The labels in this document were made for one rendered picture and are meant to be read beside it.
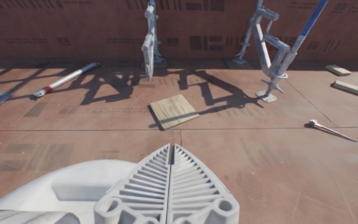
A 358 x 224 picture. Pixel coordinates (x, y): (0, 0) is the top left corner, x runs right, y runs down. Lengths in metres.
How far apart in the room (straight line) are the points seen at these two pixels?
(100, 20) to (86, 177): 1.76
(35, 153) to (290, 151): 1.59
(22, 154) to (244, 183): 1.30
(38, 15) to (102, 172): 2.08
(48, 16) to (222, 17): 1.94
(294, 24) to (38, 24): 3.01
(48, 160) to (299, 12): 2.66
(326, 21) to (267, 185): 2.14
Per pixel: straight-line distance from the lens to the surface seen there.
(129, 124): 1.03
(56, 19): 2.24
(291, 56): 1.32
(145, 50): 1.11
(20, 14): 2.47
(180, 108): 1.07
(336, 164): 1.28
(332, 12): 2.57
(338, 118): 1.70
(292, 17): 2.28
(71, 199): 0.55
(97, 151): 0.98
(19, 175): 1.16
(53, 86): 1.71
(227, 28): 1.94
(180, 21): 1.82
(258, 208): 0.86
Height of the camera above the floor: 0.75
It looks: 45 degrees down
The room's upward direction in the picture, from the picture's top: 2 degrees clockwise
